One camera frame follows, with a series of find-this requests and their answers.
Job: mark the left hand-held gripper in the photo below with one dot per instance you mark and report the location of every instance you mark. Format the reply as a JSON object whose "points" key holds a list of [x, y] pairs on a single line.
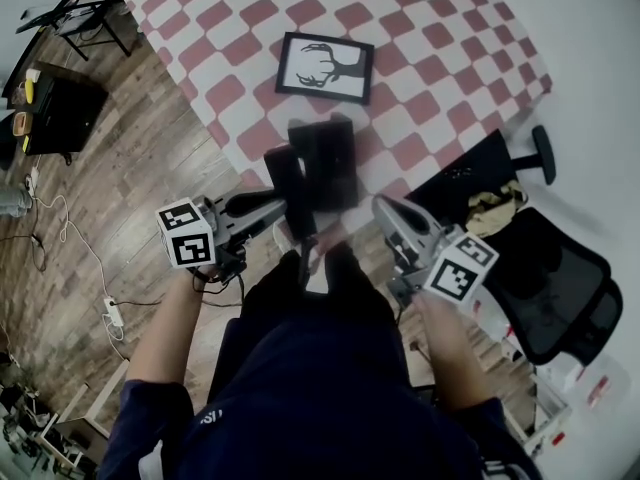
{"points": [[186, 233]]}

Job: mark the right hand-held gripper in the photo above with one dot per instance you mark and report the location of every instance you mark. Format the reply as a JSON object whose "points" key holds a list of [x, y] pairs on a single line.
{"points": [[457, 270]]}

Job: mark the black telephone handset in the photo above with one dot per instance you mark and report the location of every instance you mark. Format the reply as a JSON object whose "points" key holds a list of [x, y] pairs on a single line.
{"points": [[290, 188]]}

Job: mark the black telephone base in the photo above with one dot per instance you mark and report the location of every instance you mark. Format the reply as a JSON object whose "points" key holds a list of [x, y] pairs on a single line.
{"points": [[330, 168]]}

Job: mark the person's left forearm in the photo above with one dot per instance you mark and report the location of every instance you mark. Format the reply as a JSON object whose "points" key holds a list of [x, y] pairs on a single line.
{"points": [[162, 328]]}

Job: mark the person's right forearm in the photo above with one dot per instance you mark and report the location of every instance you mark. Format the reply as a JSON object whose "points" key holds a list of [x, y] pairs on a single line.
{"points": [[452, 353]]}

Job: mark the beige crumpled cloth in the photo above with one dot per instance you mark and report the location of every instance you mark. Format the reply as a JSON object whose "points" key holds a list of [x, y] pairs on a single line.
{"points": [[495, 208]]}

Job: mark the black mesh office chair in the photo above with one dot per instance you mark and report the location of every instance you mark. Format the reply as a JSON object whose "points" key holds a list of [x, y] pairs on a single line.
{"points": [[555, 288]]}

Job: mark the white power strip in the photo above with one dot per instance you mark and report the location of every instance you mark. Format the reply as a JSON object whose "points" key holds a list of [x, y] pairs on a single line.
{"points": [[113, 311]]}

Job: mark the person's black trousers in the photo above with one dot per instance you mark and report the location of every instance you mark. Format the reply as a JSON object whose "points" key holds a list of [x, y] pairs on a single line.
{"points": [[345, 298]]}

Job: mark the black low cabinet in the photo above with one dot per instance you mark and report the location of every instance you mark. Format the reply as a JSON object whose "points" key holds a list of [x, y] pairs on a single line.
{"points": [[65, 118]]}

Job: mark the person's navy shirt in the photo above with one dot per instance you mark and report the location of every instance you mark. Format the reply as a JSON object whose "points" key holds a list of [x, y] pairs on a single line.
{"points": [[310, 408]]}

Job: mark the yellow bottle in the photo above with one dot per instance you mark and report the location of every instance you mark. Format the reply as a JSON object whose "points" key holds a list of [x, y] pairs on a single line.
{"points": [[29, 91]]}

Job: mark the black framed antler picture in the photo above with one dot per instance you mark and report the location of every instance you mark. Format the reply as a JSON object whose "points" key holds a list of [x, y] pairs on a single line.
{"points": [[325, 68]]}

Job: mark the red white checked tablecloth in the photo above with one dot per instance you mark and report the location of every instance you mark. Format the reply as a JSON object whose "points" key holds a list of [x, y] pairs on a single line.
{"points": [[400, 43]]}

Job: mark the black folding table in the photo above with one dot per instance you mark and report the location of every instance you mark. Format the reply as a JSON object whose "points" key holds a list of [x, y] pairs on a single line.
{"points": [[85, 3]]}

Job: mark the light wooden frame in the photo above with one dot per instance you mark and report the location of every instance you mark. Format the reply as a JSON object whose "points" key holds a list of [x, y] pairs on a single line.
{"points": [[95, 403]]}

